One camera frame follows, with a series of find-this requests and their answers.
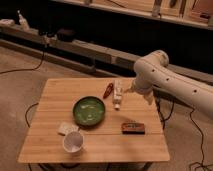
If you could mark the white bottle on ledge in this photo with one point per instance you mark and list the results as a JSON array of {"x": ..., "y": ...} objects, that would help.
[{"x": 23, "y": 22}]

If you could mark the white paper cup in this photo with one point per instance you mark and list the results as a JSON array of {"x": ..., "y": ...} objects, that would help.
[{"x": 73, "y": 142}]

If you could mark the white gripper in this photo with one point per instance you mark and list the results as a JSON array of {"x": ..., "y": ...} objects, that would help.
[{"x": 146, "y": 92}]

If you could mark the black device on ledge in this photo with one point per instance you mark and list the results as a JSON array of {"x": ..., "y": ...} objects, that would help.
[{"x": 65, "y": 35}]

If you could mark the wooden table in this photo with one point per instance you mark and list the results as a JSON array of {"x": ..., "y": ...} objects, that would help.
[{"x": 104, "y": 143}]

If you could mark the white tube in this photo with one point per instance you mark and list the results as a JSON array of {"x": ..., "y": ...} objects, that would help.
[{"x": 117, "y": 94}]

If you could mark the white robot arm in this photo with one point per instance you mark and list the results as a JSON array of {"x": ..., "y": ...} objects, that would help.
[{"x": 152, "y": 70}]

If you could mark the green round plate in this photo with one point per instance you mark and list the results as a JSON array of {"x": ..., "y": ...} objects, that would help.
[{"x": 89, "y": 111}]

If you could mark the brown rectangular box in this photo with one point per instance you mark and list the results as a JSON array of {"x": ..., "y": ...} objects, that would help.
[{"x": 133, "y": 128}]

